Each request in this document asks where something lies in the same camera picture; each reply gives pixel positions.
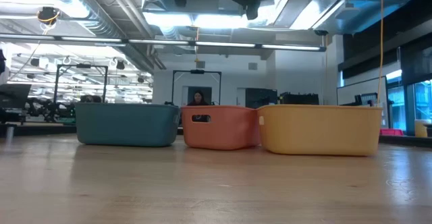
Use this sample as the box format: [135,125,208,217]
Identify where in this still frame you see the long ceiling light strip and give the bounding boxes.
[0,32,327,53]

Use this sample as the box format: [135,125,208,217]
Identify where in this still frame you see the black round ceiling fixture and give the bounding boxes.
[36,5,62,26]

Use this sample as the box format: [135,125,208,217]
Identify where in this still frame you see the black cabinet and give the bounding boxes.
[244,88,279,109]

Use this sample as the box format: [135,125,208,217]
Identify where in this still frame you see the black equipment case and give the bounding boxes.
[279,92,320,106]

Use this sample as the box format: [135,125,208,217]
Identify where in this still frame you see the orange plastic bin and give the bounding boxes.
[180,105,261,151]

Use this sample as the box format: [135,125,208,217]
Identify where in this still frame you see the blue plastic bin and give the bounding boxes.
[74,102,181,148]

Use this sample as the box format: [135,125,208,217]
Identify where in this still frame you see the black monitor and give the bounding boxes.
[0,83,32,110]

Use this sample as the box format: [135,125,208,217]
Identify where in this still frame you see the yellow plastic bin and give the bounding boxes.
[256,104,384,157]

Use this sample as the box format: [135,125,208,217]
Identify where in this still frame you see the white board panel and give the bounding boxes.
[336,76,389,130]

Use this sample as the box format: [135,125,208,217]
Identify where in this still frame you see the pink plastic bin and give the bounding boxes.
[379,128,405,137]

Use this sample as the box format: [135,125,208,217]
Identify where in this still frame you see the yellow container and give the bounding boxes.
[414,119,432,138]

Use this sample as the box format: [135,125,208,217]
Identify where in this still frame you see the black background rig frame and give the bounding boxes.
[171,69,223,107]
[53,63,109,104]

